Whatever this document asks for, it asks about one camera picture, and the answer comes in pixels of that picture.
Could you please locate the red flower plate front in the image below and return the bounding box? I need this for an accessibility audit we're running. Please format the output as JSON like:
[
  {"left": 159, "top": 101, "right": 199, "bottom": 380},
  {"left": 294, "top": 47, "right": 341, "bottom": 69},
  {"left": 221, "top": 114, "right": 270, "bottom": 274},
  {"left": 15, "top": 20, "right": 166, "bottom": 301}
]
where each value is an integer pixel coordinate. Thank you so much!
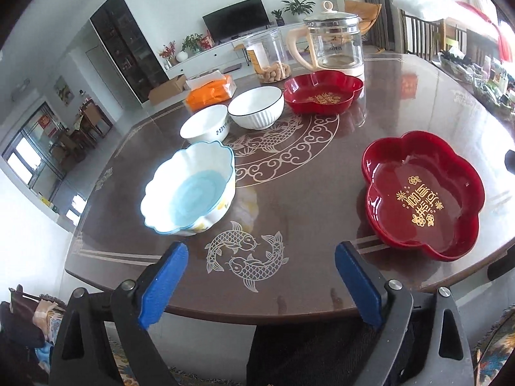
[{"left": 361, "top": 131, "right": 485, "bottom": 262}]

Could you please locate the red flower plate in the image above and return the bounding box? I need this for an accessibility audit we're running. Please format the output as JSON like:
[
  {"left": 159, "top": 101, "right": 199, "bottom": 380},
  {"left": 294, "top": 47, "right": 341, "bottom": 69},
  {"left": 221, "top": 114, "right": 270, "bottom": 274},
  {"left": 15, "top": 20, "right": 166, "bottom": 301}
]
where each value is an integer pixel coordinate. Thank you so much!
[
  {"left": 284, "top": 70, "right": 364, "bottom": 116},
  {"left": 361, "top": 131, "right": 485, "bottom": 262}
]

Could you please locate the blue white scalloped bowl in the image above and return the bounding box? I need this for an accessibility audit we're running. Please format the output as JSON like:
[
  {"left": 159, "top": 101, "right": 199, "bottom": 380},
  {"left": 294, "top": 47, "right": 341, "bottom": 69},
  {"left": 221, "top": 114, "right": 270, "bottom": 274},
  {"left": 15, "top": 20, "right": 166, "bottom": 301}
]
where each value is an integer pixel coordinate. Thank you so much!
[{"left": 140, "top": 141, "right": 236, "bottom": 236}]

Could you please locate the red flower plate back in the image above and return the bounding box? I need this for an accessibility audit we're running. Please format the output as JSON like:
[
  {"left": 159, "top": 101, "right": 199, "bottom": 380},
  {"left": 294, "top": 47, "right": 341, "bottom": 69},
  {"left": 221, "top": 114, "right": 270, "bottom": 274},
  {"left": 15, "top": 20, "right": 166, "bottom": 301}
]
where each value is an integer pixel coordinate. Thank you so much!
[{"left": 284, "top": 70, "right": 364, "bottom": 116}]

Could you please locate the white ribbed bowl dark rim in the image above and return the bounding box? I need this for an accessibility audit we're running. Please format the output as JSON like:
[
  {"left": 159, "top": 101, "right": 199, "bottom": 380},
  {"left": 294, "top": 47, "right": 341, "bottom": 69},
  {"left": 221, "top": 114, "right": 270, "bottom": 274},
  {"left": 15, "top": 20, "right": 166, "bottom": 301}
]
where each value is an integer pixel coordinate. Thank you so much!
[{"left": 228, "top": 86, "right": 285, "bottom": 130}]

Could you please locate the white bowl blue pattern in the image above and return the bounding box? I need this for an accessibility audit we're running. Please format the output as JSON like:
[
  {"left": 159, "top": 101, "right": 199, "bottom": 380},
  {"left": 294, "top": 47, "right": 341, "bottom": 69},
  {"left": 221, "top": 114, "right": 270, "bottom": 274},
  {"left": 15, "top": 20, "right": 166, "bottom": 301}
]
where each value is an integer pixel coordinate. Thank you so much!
[{"left": 180, "top": 105, "right": 230, "bottom": 144}]

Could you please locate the floral sofa cover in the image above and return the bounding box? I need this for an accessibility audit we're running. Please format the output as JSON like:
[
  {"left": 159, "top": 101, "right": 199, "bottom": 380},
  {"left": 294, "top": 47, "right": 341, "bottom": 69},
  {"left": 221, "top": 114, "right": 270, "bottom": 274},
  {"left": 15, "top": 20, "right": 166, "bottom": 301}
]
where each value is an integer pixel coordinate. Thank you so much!
[{"left": 472, "top": 305, "right": 515, "bottom": 386}]

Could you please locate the basket of toiletries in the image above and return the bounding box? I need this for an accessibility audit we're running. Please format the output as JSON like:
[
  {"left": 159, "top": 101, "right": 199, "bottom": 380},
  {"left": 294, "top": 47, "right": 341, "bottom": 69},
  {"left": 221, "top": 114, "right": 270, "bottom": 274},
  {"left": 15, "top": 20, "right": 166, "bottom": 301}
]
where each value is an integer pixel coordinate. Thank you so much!
[{"left": 436, "top": 51, "right": 514, "bottom": 120}]

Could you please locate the wooden side bench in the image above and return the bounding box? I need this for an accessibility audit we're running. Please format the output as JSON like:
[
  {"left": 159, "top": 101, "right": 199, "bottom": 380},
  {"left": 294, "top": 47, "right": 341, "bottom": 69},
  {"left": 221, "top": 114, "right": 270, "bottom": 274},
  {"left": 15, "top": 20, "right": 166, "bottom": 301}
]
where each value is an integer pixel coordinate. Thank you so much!
[{"left": 400, "top": 7, "right": 504, "bottom": 66}]

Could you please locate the white pillow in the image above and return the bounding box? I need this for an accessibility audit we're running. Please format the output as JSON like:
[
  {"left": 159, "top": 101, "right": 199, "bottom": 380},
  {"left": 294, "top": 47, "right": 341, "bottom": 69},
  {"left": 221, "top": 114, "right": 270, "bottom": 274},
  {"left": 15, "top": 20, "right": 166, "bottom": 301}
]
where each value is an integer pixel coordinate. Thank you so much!
[{"left": 392, "top": 0, "right": 464, "bottom": 22}]

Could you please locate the orange lounge chair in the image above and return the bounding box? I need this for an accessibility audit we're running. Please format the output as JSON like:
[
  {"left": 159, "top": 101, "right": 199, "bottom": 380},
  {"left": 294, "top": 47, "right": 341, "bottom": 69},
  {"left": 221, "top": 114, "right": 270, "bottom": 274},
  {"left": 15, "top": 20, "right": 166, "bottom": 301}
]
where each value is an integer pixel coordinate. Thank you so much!
[{"left": 345, "top": 0, "right": 382, "bottom": 35}]

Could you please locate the green potted plant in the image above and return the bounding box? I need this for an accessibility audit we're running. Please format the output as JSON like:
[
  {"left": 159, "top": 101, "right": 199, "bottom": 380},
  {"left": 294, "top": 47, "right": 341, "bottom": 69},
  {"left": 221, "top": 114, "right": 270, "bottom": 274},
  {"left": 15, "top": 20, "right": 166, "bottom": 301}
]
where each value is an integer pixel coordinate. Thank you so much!
[{"left": 282, "top": 0, "right": 315, "bottom": 22}]

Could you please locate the clear jar with peanuts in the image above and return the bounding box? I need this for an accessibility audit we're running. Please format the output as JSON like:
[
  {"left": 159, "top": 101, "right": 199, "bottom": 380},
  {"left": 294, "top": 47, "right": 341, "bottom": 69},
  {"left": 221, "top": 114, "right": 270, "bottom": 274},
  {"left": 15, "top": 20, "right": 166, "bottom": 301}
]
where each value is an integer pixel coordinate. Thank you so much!
[{"left": 244, "top": 28, "right": 291, "bottom": 84}]

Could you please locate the cardboard box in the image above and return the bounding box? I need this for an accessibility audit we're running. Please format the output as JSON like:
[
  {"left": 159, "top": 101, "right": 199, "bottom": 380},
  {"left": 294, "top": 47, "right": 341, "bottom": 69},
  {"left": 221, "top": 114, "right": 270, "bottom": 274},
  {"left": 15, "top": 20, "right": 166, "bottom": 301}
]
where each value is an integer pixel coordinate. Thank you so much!
[{"left": 148, "top": 74, "right": 186, "bottom": 106}]

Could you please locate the orange tissue pack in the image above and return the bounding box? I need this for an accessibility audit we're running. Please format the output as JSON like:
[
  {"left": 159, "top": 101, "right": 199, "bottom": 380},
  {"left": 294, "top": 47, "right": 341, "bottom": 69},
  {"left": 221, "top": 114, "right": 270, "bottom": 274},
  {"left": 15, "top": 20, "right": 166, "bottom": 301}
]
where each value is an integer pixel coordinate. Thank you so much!
[{"left": 185, "top": 70, "right": 237, "bottom": 112}]

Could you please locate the white tv cabinet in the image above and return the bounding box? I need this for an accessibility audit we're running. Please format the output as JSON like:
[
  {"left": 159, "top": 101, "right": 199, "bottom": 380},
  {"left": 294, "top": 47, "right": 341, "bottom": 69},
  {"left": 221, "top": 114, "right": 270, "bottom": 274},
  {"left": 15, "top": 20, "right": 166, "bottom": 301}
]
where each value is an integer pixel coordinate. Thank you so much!
[{"left": 166, "top": 23, "right": 302, "bottom": 79}]

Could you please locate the black television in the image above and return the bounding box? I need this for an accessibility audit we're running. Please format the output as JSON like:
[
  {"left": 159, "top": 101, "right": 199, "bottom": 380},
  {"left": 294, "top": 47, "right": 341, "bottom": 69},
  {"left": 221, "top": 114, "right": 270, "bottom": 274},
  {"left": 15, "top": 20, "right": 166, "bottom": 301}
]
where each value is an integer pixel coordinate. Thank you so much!
[{"left": 202, "top": 0, "right": 270, "bottom": 43}]

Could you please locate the red flower vase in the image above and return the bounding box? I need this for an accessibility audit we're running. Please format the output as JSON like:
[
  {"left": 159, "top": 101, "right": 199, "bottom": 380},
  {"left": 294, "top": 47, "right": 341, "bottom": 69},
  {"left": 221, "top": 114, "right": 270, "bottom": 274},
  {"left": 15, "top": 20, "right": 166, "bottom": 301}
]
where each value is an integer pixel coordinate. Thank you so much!
[{"left": 159, "top": 41, "right": 177, "bottom": 66}]

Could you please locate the dark glass display cabinet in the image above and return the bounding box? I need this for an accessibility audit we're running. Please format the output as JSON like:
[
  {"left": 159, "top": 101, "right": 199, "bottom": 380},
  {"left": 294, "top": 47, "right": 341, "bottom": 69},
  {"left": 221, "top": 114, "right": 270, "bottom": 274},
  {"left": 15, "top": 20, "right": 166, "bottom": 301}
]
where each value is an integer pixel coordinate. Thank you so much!
[{"left": 90, "top": 0, "right": 168, "bottom": 103}]

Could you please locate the glass kettle cream handle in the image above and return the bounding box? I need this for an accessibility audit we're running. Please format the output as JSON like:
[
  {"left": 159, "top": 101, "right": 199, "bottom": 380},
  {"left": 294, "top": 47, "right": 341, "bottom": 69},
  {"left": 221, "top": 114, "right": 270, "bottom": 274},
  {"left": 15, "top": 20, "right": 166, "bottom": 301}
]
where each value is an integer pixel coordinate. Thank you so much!
[{"left": 286, "top": 1, "right": 364, "bottom": 78}]

